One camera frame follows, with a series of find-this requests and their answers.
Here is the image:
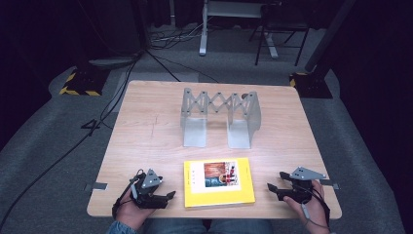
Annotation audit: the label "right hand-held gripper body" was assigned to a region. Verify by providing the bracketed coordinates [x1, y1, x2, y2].
[280, 166, 327, 205]

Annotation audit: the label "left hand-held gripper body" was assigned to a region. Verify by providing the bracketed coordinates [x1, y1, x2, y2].
[129, 168, 169, 210]

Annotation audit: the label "person's left hand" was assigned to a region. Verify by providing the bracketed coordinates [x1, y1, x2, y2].
[115, 190, 158, 231]

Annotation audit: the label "person's right hand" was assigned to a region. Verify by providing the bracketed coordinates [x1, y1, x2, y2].
[283, 179, 331, 234]

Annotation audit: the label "grey tape strip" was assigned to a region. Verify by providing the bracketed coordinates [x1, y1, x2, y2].
[319, 178, 341, 190]

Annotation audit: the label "yellow book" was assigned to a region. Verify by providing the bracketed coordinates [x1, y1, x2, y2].
[183, 157, 256, 209]

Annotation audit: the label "person's legs in jeans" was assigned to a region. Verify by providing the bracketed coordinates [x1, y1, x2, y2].
[141, 217, 275, 234]

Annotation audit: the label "grey expandable metal book rack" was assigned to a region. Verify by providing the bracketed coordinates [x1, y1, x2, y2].
[179, 87, 263, 150]

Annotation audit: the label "black yellow striped stand base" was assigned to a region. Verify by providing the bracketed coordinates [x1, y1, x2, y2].
[288, 70, 334, 99]
[58, 65, 111, 98]

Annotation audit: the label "dark slanted stand pole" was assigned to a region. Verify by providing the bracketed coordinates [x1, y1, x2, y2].
[304, 0, 358, 73]

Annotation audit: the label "black chair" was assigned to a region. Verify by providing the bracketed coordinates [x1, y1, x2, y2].
[247, 2, 310, 67]

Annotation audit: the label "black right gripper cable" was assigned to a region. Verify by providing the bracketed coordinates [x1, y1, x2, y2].
[300, 184, 331, 229]

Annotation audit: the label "long black floor cable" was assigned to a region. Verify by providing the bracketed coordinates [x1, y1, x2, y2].
[0, 53, 142, 223]

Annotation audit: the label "bundle of floor cables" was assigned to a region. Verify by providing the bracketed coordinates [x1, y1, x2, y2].
[149, 21, 210, 51]

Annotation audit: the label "white desk frame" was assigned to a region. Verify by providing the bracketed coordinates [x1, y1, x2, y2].
[198, 0, 281, 60]

